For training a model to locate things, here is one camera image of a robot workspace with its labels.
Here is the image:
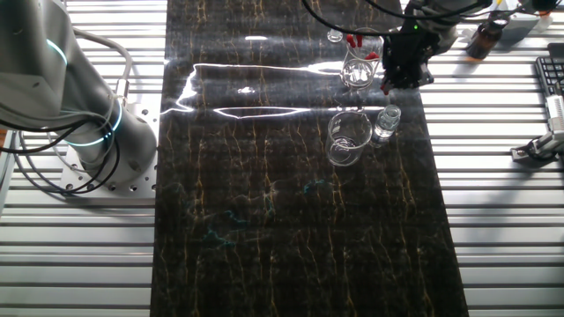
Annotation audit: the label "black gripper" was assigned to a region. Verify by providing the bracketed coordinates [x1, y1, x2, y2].
[381, 21, 442, 96]

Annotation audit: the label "glass beaker holding droppers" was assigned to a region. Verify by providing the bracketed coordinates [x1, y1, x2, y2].
[340, 26, 385, 92]

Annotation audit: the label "small clear glass bottle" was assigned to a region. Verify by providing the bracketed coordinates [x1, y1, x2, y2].
[368, 104, 403, 149]

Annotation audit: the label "red-tipped metal tongs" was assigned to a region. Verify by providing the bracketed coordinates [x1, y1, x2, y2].
[355, 33, 369, 85]

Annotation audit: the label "brown glass bottle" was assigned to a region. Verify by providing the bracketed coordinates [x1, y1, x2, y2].
[465, 17, 508, 62]

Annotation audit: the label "empty glass beaker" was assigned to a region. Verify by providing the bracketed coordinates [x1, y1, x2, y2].
[324, 109, 375, 167]

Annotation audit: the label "grey box with green button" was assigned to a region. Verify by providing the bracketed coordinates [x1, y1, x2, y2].
[501, 12, 541, 43]

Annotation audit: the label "black keyboard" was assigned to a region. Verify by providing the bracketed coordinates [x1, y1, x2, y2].
[534, 42, 564, 97]

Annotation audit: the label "grey clamp tool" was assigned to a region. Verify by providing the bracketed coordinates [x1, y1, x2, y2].
[545, 94, 564, 153]

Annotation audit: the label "dark marble pattern mat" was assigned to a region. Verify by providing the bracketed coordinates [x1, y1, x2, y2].
[149, 0, 471, 317]

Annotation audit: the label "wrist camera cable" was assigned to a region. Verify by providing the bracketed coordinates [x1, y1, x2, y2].
[301, 0, 413, 37]

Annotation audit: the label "black and silver camera bracket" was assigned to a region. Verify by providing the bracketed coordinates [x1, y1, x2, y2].
[509, 135, 550, 163]

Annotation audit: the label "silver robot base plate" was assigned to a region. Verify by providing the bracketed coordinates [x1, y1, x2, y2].
[59, 94, 162, 199]

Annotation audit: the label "thick grey robot cable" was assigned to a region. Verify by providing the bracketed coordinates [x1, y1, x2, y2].
[68, 25, 134, 108]

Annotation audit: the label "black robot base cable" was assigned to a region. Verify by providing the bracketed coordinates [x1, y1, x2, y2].
[0, 105, 124, 195]

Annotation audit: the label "thin white base wire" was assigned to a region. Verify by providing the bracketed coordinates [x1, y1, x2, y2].
[11, 109, 115, 177]

